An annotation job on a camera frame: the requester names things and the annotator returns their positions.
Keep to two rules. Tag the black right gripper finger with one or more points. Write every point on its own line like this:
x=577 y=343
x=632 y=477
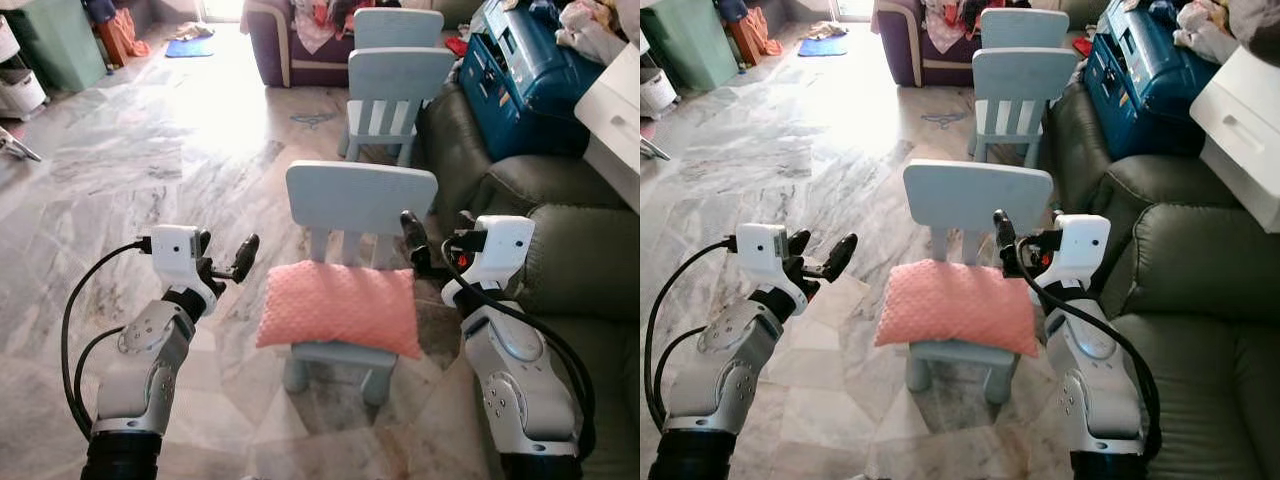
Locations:
x=416 y=238
x=1058 y=220
x=467 y=221
x=1006 y=238

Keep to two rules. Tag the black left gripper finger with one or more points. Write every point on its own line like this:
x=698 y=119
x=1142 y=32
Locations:
x=246 y=258
x=843 y=258
x=799 y=243
x=205 y=243

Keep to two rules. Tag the pink dotted pillow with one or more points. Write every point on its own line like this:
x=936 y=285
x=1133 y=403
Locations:
x=340 y=305
x=955 y=305

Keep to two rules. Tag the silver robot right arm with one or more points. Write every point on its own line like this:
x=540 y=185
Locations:
x=1095 y=390
x=515 y=390

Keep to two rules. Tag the dark green leather sofa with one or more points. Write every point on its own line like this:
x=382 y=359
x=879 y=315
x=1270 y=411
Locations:
x=1200 y=270
x=580 y=270

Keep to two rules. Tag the purple sofa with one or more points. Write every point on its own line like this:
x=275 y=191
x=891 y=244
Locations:
x=270 y=50
x=898 y=50

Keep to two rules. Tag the light blue children's chair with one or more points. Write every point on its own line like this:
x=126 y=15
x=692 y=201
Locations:
x=398 y=28
x=1025 y=72
x=360 y=195
x=1025 y=28
x=975 y=195
x=400 y=72

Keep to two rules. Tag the blue suitcase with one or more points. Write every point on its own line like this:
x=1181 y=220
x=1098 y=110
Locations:
x=1145 y=80
x=520 y=80

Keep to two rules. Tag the white drawer box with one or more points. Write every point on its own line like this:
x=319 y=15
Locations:
x=1240 y=130
x=615 y=120

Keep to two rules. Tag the blue floor mat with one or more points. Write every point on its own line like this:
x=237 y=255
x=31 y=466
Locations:
x=190 y=47
x=822 y=47

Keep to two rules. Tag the white basket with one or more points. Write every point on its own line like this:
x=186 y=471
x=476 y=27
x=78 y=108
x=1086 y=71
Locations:
x=20 y=90
x=657 y=92

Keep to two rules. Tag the orange cloth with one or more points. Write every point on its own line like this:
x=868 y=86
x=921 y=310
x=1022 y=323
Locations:
x=755 y=38
x=125 y=40

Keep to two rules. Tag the pink clothes pile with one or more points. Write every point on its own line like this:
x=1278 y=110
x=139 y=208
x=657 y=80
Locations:
x=315 y=25
x=945 y=25

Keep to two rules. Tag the green cabinet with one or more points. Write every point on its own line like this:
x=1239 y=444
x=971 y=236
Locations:
x=690 y=45
x=55 y=45

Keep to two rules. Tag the white cloth pile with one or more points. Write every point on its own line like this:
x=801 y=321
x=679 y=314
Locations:
x=590 y=30
x=1205 y=30

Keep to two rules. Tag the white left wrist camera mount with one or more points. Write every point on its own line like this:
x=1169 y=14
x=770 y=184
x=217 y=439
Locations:
x=762 y=255
x=175 y=255

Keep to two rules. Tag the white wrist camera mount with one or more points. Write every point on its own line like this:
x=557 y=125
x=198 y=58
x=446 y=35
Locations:
x=175 y=255
x=762 y=255
x=503 y=248
x=1085 y=245

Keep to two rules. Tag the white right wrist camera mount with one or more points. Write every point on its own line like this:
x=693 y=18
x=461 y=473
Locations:
x=503 y=248
x=1085 y=245

